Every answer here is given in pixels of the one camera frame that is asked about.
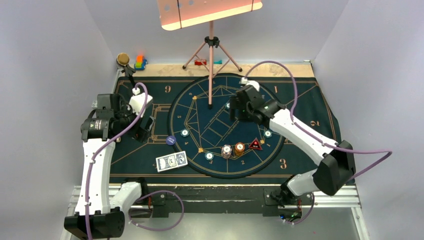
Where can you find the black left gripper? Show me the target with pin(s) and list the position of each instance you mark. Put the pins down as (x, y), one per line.
(143, 133)

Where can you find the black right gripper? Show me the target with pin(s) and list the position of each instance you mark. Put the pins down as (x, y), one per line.
(236, 103)

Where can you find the purple small blind button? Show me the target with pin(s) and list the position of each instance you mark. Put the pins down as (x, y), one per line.
(170, 140)

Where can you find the red triangular dealer button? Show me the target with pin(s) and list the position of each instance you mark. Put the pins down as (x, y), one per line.
(255, 145)

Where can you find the green poker chip stack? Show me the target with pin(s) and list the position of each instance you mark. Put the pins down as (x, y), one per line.
(209, 156)

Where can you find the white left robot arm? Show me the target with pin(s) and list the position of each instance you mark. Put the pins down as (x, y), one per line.
(97, 215)

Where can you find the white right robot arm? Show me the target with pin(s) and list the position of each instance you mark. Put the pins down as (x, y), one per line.
(335, 161)

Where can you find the blue playing card box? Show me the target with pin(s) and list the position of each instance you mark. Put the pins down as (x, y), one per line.
(171, 161)

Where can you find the orange poker chip stack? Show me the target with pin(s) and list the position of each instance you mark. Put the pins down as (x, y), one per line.
(239, 149)

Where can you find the round dark poker mat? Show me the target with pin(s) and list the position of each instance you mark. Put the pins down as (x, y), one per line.
(211, 129)

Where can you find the red teal toy blocks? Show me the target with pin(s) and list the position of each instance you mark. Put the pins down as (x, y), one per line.
(202, 61)

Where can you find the colourful toy brick train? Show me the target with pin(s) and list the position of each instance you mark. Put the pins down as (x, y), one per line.
(140, 63)

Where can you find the round brass bell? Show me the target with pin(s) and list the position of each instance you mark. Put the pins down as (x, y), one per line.
(123, 60)

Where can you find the pink music stand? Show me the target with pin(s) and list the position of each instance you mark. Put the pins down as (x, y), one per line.
(180, 14)

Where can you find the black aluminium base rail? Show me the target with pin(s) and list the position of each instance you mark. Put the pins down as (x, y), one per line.
(239, 199)

